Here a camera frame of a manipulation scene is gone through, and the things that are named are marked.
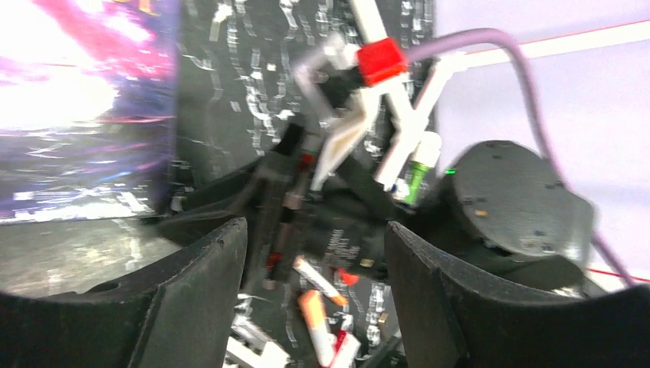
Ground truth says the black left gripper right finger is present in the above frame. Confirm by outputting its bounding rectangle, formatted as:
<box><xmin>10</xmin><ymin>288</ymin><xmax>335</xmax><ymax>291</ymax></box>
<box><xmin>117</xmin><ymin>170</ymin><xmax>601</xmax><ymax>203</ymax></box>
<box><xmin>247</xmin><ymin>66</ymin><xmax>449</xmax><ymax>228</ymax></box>
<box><xmin>385</xmin><ymin>222</ymin><xmax>649</xmax><ymax>367</ymax></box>

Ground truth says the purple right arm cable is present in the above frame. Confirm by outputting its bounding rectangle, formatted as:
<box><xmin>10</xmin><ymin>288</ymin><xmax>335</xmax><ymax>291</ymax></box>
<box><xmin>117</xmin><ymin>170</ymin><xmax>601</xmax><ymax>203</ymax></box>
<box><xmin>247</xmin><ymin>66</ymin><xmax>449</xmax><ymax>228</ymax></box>
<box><xmin>405</xmin><ymin>28</ymin><xmax>639</xmax><ymax>288</ymax></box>

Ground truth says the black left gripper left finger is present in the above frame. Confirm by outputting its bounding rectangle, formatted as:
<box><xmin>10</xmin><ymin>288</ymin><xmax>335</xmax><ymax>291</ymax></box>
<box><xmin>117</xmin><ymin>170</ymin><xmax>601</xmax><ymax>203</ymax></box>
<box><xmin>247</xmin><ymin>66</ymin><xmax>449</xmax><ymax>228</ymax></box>
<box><xmin>1</xmin><ymin>218</ymin><xmax>248</xmax><ymax>367</ymax></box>

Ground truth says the purple galaxy cover book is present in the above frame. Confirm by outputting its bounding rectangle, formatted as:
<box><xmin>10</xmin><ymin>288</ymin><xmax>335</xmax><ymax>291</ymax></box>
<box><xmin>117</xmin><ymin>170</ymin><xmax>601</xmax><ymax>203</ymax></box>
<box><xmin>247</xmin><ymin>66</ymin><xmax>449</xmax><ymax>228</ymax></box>
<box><xmin>1</xmin><ymin>0</ymin><xmax>181</xmax><ymax>225</ymax></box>

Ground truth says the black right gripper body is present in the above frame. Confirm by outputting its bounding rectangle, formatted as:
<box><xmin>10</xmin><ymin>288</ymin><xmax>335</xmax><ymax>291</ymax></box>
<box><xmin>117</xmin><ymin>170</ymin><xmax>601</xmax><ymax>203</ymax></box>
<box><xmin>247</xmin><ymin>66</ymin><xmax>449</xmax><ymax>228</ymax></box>
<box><xmin>243</xmin><ymin>121</ymin><xmax>443</xmax><ymax>285</ymax></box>

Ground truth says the thin orange tip pen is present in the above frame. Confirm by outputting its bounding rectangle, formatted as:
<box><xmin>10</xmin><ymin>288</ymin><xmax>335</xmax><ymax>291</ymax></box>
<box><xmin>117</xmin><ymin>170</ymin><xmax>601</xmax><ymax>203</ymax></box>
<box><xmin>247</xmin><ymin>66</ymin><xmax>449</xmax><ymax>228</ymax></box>
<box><xmin>293</xmin><ymin>256</ymin><xmax>349</xmax><ymax>307</ymax></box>

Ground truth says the red white eraser box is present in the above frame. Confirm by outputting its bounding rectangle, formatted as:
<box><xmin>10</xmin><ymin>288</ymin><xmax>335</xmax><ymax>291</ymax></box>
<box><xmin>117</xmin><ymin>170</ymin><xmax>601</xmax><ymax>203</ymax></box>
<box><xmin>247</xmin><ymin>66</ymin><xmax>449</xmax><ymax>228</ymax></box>
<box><xmin>329</xmin><ymin>330</ymin><xmax>361</xmax><ymax>368</ymax></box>

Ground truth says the white PVC pipe frame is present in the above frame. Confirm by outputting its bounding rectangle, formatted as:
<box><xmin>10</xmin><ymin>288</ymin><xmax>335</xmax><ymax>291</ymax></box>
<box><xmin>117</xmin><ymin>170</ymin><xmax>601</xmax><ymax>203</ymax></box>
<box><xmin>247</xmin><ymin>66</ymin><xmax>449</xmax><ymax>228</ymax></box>
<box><xmin>350</xmin><ymin>1</ymin><xmax>649</xmax><ymax>189</ymax></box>

